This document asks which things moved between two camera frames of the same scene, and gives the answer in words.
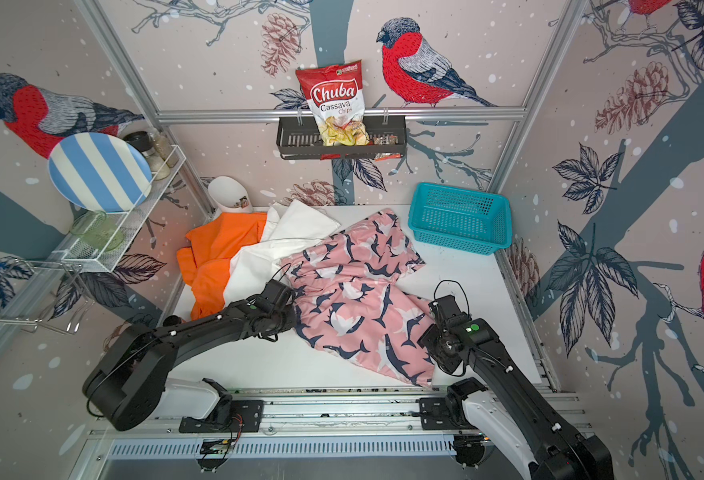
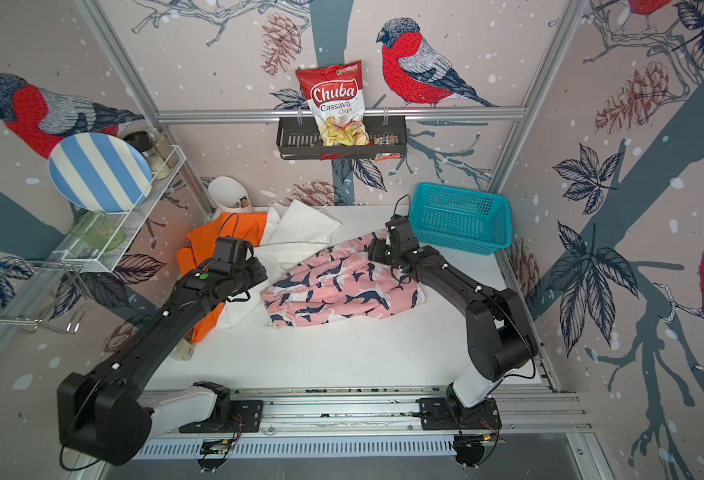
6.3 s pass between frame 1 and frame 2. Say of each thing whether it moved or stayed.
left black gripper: moved
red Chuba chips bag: stayed
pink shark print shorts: moved
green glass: stayed
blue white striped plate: stayed
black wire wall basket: stayed
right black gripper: moved
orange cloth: stayed
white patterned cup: stayed
